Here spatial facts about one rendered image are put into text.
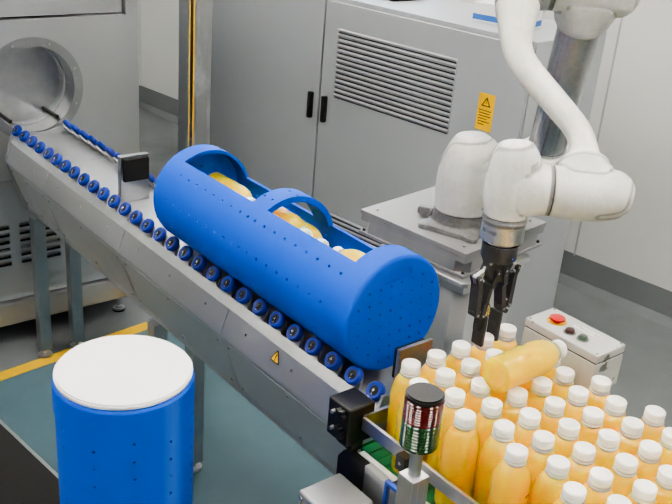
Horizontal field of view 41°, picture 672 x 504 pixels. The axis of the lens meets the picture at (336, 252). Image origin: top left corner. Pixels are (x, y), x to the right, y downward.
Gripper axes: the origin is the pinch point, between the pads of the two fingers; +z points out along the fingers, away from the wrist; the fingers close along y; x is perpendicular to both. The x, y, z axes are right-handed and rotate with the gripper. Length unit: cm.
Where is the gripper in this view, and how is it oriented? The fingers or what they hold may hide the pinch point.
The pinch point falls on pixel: (486, 327)
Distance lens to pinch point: 197.3
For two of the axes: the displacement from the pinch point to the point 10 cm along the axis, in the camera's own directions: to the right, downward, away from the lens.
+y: -7.8, 2.0, -5.9
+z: -0.8, 9.1, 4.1
